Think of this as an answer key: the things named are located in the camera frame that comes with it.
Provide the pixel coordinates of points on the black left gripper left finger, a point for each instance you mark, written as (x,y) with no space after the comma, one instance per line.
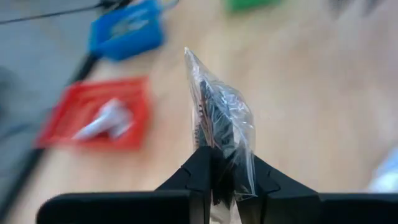
(192,174)

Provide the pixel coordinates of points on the bagged black round brush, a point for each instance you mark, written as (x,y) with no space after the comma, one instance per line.
(220,118)

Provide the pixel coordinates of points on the dark grey deodorant stick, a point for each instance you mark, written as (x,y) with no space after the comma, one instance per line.
(129,26)

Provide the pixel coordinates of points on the green plastic basket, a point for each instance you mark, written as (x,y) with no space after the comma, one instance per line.
(248,3)

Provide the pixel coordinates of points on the blue plastic basket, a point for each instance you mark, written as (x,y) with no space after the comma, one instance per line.
(124,46)

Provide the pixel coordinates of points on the black aluminium table frame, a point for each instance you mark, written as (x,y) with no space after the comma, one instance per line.
(83,70)

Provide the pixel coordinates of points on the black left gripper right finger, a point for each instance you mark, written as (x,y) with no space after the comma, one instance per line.
(280,202)

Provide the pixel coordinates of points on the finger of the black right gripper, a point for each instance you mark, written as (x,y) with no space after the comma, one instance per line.
(339,6)
(373,6)

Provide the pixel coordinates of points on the red plastic basket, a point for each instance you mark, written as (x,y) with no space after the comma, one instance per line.
(77,93)

